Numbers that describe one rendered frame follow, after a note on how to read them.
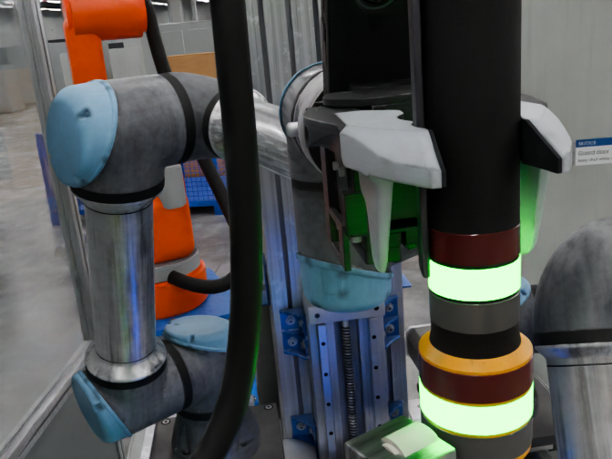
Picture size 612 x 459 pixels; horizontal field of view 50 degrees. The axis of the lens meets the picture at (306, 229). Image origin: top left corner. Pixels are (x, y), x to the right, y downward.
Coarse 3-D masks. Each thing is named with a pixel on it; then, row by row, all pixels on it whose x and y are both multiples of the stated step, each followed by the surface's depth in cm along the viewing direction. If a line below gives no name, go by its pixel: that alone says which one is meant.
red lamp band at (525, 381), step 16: (432, 368) 25; (528, 368) 24; (432, 384) 25; (448, 384) 24; (464, 384) 24; (480, 384) 24; (496, 384) 24; (512, 384) 24; (528, 384) 24; (464, 400) 24; (480, 400) 24; (496, 400) 24
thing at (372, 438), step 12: (396, 420) 26; (408, 420) 26; (372, 432) 25; (384, 432) 25; (348, 444) 25; (360, 444) 24; (372, 444) 24; (432, 444) 24; (444, 444) 24; (348, 456) 25; (360, 456) 24; (372, 456) 24; (384, 456) 24; (396, 456) 24; (408, 456) 24; (420, 456) 23; (432, 456) 23; (444, 456) 24
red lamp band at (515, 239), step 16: (432, 240) 24; (448, 240) 23; (464, 240) 23; (480, 240) 23; (496, 240) 23; (512, 240) 23; (432, 256) 24; (448, 256) 23; (464, 256) 23; (480, 256) 23; (496, 256) 23; (512, 256) 23
